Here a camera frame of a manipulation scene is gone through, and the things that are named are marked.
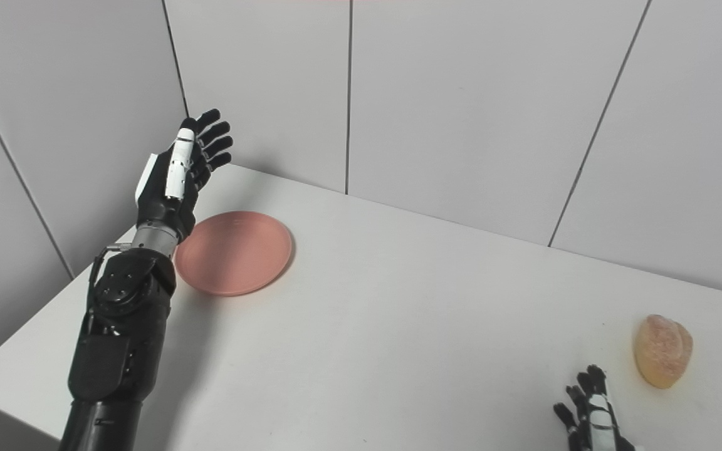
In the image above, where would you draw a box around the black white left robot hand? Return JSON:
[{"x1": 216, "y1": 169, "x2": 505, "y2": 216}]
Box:
[{"x1": 135, "y1": 109, "x2": 234, "y2": 246}]

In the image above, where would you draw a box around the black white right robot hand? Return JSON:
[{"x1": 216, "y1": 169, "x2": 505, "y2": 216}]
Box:
[{"x1": 553, "y1": 365, "x2": 639, "y2": 451}]

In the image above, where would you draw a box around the pink round plate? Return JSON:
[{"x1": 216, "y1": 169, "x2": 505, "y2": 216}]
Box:
[{"x1": 174, "y1": 211, "x2": 295, "y2": 297}]

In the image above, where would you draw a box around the golden bread roll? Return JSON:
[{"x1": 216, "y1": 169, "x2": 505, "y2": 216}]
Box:
[{"x1": 633, "y1": 314, "x2": 694, "y2": 389}]

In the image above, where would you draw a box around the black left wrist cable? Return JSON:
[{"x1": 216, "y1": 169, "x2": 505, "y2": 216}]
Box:
[{"x1": 88, "y1": 242, "x2": 133, "y2": 295}]

